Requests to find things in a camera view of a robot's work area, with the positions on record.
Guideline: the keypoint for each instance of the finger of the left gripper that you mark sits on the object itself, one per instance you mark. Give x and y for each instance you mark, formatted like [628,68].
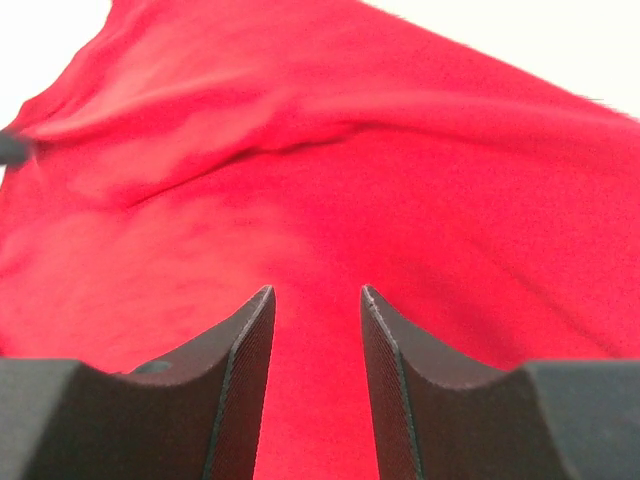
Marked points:
[13,150]

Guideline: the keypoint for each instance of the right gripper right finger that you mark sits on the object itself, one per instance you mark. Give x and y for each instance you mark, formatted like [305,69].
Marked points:
[438,414]

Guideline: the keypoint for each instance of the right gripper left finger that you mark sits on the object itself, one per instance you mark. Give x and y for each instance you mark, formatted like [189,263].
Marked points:
[193,413]

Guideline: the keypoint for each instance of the red t shirt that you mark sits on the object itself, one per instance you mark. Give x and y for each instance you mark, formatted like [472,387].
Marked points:
[194,151]

